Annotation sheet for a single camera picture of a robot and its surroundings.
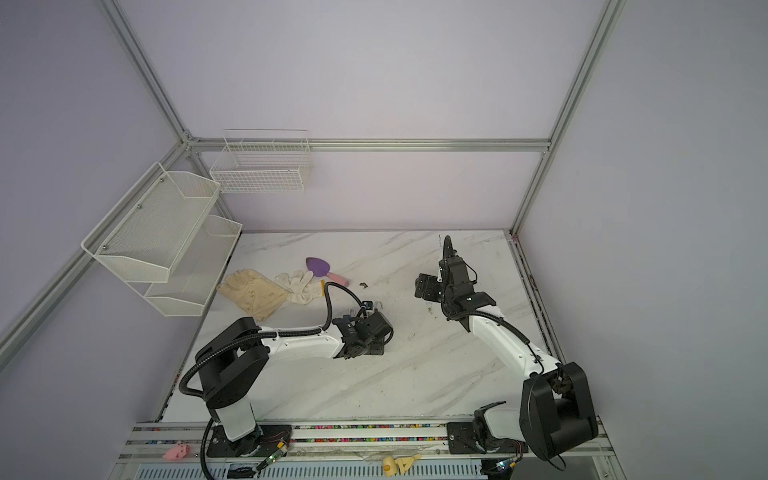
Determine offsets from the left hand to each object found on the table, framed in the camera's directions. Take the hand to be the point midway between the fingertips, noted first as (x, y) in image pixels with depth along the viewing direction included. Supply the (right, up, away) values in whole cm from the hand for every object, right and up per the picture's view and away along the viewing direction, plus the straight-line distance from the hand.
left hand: (372, 342), depth 89 cm
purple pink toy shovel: (-20, +22, +20) cm, 36 cm away
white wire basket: (-36, +57, +7) cm, 68 cm away
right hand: (+16, +19, -3) cm, 25 cm away
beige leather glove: (-41, +13, +13) cm, 45 cm away
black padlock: (-1, +13, -7) cm, 14 cm away
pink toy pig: (-46, -21, -18) cm, 54 cm away
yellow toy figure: (+6, -23, -21) cm, 31 cm away
